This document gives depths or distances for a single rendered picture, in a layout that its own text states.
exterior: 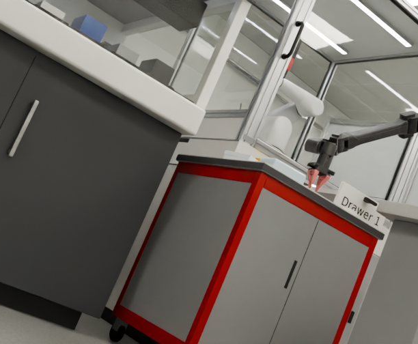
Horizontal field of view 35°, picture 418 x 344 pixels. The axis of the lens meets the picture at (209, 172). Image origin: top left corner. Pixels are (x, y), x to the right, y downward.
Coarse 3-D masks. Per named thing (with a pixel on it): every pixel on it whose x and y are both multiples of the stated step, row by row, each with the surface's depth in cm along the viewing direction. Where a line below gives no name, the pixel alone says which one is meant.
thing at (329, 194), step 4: (312, 188) 287; (320, 188) 283; (324, 188) 281; (320, 192) 281; (324, 192) 279; (328, 192) 278; (332, 192) 276; (336, 192) 274; (324, 196) 278; (328, 196) 277; (332, 196) 275; (332, 200) 274
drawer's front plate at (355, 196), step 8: (344, 184) 271; (344, 192) 271; (352, 192) 273; (360, 192) 275; (336, 200) 269; (344, 200) 271; (352, 200) 274; (360, 200) 276; (352, 208) 274; (360, 208) 276; (368, 208) 278; (376, 208) 281; (360, 216) 276; (368, 216) 279; (376, 216) 281; (384, 216) 284
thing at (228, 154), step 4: (228, 152) 248; (232, 152) 247; (236, 152) 245; (224, 156) 249; (228, 156) 247; (232, 156) 246; (236, 156) 245; (240, 156) 243; (244, 156) 242; (248, 156) 241; (252, 156) 241; (252, 160) 242; (256, 160) 243
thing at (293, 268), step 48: (192, 192) 247; (240, 192) 222; (288, 192) 224; (144, 240) 259; (192, 240) 233; (240, 240) 215; (288, 240) 226; (336, 240) 237; (144, 288) 244; (192, 288) 220; (240, 288) 217; (288, 288) 227; (336, 288) 238; (192, 336) 208; (240, 336) 218; (288, 336) 228; (336, 336) 240
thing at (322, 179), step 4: (316, 168) 268; (320, 168) 268; (320, 172) 269; (324, 172) 268; (320, 176) 273; (324, 176) 270; (328, 176) 269; (320, 180) 273; (324, 180) 269; (316, 184) 273; (320, 184) 269; (316, 188) 271
